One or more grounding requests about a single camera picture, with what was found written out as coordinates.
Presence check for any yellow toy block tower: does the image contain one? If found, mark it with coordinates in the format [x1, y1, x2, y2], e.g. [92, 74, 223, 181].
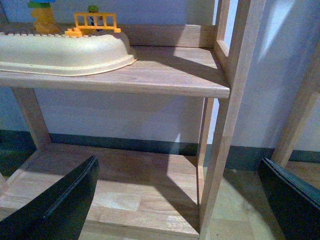
[27, 0, 60, 35]

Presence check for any small toy figure green hat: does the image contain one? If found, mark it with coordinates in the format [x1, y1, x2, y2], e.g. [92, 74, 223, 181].
[87, 5, 104, 26]

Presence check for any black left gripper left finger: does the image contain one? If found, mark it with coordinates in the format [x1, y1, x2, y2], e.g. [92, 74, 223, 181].
[0, 156, 99, 240]

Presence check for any cream toy block base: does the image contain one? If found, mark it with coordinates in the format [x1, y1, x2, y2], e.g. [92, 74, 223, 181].
[0, 32, 137, 76]

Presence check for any yellow toy fence piece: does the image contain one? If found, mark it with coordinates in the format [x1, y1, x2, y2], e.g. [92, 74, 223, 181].
[64, 12, 122, 38]

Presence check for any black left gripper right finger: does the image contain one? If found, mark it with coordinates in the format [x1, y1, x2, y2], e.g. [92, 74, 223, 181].
[257, 158, 320, 240]

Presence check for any wooden shelf rack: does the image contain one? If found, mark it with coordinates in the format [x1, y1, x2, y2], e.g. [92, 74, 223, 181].
[0, 0, 265, 240]

